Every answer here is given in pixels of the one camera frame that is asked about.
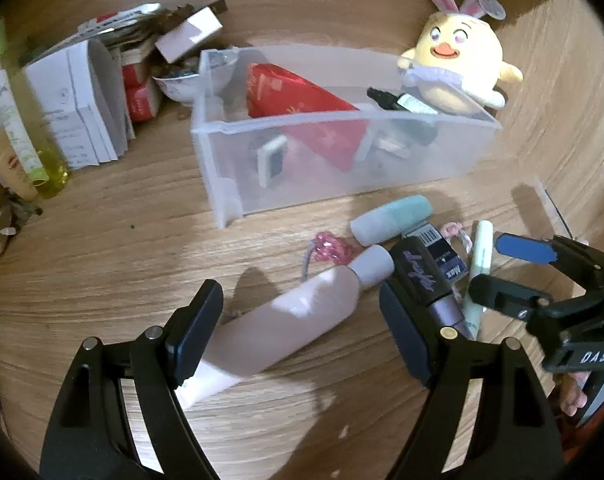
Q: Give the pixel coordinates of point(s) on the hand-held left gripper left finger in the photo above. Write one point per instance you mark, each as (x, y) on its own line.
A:
(194, 330)

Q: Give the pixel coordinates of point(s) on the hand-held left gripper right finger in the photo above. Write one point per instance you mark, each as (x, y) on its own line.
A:
(406, 330)

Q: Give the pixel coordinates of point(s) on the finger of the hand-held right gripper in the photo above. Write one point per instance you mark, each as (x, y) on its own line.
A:
(521, 249)
(506, 296)

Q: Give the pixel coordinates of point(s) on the pale green tube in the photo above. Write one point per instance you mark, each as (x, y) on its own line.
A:
(481, 255)

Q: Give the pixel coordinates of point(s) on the black capped purple tube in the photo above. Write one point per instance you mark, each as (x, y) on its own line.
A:
(421, 272)

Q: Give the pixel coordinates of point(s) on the blue staples box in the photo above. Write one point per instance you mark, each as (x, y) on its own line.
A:
(446, 260)

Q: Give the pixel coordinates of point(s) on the pink bottle with white cap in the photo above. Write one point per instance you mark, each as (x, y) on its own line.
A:
(292, 320)

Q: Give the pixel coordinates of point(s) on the mint and white small bottle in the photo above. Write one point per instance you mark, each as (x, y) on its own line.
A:
(386, 220)

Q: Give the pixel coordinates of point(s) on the clear plastic bin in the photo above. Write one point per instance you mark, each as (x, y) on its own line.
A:
(431, 160)

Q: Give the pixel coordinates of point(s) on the small white framed palette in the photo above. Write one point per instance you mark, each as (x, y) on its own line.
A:
(272, 160)

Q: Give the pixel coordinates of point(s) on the dark green spray bottle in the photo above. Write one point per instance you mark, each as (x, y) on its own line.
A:
(394, 100)

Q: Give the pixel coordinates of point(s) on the red cardboard box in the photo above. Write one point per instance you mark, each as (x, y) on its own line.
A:
(292, 92)

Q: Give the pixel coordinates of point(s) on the person's right hand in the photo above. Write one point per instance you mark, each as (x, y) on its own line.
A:
(574, 395)

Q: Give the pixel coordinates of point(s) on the black thin stick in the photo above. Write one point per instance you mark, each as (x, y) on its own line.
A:
(557, 212)

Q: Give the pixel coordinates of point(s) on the yellow chick plush toy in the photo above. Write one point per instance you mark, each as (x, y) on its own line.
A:
(451, 60)

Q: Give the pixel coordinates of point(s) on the yellow-green liquid bottle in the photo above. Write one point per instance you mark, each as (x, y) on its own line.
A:
(44, 160)

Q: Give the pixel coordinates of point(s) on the small red box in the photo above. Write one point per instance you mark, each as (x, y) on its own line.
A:
(137, 74)
(143, 104)

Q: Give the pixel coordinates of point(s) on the grey bowl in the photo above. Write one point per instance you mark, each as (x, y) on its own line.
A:
(182, 85)

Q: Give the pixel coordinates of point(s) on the folded white paper stack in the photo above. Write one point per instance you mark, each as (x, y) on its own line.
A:
(77, 110)

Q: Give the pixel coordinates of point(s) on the pink and white small box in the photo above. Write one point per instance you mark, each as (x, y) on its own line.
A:
(187, 37)

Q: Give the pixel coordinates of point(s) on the pile of flat packets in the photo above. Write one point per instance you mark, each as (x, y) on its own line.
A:
(127, 22)

